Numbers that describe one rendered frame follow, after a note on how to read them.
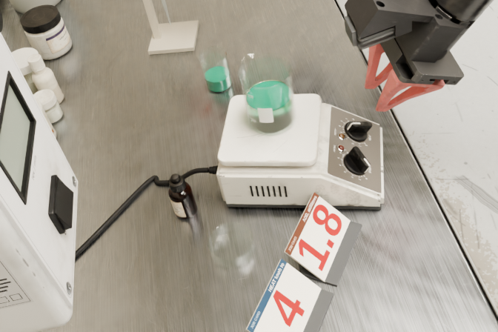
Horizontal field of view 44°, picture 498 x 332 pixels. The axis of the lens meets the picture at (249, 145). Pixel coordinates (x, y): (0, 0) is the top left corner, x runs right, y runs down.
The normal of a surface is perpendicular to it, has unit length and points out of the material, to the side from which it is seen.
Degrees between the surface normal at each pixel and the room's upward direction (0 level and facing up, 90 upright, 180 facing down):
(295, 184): 90
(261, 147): 0
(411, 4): 30
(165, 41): 0
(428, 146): 0
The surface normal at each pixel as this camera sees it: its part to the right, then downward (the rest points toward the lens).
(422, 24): -0.88, 0.00
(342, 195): -0.13, 0.72
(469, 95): -0.14, -0.69
